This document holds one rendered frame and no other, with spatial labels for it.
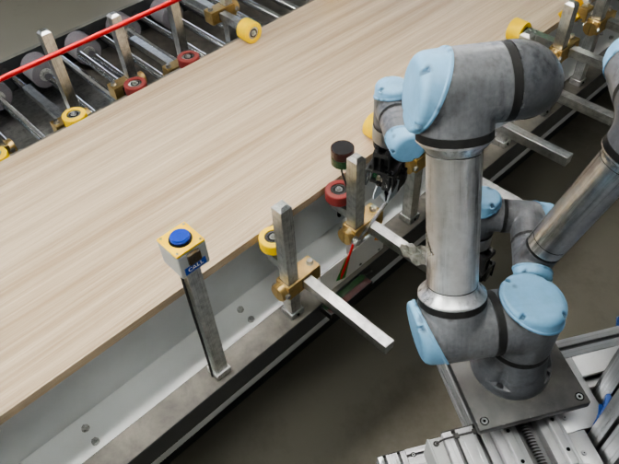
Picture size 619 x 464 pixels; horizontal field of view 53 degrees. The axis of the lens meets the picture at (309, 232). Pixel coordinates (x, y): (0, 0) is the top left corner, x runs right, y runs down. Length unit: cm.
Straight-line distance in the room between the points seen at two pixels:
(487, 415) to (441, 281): 32
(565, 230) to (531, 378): 28
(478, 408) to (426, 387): 120
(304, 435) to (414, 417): 41
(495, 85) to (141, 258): 108
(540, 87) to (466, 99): 10
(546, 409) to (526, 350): 17
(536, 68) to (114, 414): 134
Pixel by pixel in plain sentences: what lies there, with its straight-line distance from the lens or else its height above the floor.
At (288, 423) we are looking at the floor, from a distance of 235.
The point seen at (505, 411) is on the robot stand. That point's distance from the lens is 124.
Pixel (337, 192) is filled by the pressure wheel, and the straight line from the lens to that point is 175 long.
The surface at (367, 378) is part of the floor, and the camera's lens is 242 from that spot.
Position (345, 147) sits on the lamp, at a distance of 157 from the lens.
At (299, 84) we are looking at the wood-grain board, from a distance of 217.
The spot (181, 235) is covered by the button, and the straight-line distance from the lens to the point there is 124.
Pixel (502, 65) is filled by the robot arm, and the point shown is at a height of 164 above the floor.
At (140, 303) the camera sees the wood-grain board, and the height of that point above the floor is 90.
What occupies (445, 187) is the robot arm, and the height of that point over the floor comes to 148.
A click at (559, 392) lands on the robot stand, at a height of 104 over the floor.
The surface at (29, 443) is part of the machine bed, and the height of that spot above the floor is 66.
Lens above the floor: 212
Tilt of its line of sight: 48 degrees down
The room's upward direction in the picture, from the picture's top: 4 degrees counter-clockwise
